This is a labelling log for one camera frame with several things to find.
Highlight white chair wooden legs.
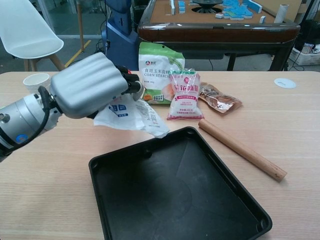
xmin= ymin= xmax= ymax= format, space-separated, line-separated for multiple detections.
xmin=0 ymin=0 xmax=68 ymax=72

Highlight black mahjong table centre dial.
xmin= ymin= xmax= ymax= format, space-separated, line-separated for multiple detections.
xmin=191 ymin=0 xmax=223 ymax=14

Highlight black floor cable bundle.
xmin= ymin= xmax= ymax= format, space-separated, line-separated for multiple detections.
xmin=86 ymin=39 xmax=111 ymax=58

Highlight white round cable grommet cover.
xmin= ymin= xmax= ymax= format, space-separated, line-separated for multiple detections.
xmin=273 ymin=77 xmax=297 ymax=89

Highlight pink white small bag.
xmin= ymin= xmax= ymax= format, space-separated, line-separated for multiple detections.
xmin=166 ymin=67 xmax=205 ymax=121

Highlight black square baking tray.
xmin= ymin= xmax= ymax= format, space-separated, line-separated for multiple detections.
xmin=88 ymin=126 xmax=273 ymax=240

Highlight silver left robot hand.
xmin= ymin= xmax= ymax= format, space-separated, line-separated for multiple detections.
xmin=49 ymin=51 xmax=145 ymax=120

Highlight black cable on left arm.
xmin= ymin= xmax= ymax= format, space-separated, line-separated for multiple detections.
xmin=0 ymin=86 xmax=55 ymax=157

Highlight green white corn starch bag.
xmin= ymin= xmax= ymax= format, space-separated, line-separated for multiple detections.
xmin=138 ymin=41 xmax=186 ymax=106

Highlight blue machine base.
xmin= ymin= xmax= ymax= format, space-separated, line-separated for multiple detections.
xmin=104 ymin=0 xmax=141 ymax=72

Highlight white paper roll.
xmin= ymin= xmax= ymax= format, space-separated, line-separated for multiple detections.
xmin=274 ymin=3 xmax=290 ymax=24

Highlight white sugar bag blue print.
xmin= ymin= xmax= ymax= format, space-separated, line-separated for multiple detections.
xmin=93 ymin=93 xmax=171 ymax=139

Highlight white box of clutter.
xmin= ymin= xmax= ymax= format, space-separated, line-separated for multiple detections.
xmin=291 ymin=42 xmax=320 ymax=64

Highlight wooden rolling pin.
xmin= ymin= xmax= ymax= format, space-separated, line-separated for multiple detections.
xmin=198 ymin=119 xmax=288 ymax=182

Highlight dark brown mahjong table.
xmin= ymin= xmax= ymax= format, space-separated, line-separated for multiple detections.
xmin=137 ymin=0 xmax=301 ymax=72

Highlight white paper cup stack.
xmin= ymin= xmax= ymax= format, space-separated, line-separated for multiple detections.
xmin=23 ymin=72 xmax=52 ymax=95

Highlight blue mahjong tile pile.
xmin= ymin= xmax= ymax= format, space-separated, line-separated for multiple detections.
xmin=221 ymin=0 xmax=263 ymax=21

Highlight brown snack packet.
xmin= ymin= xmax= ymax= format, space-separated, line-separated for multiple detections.
xmin=198 ymin=81 xmax=244 ymax=115

